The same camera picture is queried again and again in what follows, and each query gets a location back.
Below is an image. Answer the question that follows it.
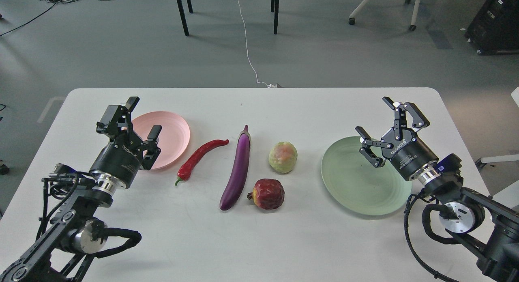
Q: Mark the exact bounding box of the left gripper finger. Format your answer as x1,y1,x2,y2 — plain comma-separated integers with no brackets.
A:
96,97,140,138
139,125,163,171

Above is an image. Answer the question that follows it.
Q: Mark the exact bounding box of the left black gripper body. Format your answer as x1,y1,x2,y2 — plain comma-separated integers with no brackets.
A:
89,130,147,188

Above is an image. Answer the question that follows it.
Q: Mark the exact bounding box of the white chair base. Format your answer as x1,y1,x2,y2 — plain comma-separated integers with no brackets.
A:
349,0,422,32

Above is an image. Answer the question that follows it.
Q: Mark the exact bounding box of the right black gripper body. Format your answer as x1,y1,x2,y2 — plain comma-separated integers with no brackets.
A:
382,128,439,181

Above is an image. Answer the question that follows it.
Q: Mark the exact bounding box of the pink plate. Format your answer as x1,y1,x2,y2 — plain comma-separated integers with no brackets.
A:
132,111,191,170

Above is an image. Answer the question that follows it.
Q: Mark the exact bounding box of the green plate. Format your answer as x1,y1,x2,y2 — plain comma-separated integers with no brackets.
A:
320,136,412,216

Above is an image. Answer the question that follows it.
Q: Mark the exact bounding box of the black equipment case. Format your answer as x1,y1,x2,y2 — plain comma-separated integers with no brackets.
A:
465,0,519,55

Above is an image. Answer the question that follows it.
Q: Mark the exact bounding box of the purple eggplant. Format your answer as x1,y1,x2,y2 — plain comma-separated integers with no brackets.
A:
219,125,251,211

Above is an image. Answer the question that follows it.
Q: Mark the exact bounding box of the green pink guava fruit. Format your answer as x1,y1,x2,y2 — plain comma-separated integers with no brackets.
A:
268,142,297,174

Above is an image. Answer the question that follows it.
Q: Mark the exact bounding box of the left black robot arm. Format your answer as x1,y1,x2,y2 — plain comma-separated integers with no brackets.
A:
1,97,162,282

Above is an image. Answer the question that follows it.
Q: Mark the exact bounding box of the red pomegranate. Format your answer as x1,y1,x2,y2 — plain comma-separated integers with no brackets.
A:
247,179,284,210

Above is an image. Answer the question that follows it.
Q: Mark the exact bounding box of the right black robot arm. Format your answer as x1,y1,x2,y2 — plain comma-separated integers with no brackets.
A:
356,97,519,282

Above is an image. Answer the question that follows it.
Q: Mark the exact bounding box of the black table leg rear left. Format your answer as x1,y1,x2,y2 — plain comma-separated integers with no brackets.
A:
187,0,193,14

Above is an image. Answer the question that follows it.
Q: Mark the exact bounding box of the red chili pepper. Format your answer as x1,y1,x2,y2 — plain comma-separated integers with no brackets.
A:
174,139,229,186

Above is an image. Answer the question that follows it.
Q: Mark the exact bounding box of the white floor cable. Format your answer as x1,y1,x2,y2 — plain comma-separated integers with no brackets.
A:
232,0,282,88

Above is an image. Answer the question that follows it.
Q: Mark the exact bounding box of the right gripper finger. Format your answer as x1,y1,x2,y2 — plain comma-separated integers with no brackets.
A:
382,97,430,141
356,126,393,168

